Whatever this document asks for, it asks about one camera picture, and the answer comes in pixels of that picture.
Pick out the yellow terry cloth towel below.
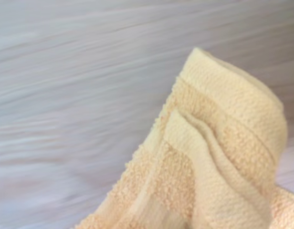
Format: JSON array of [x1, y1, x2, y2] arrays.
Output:
[[86, 47, 294, 229]]

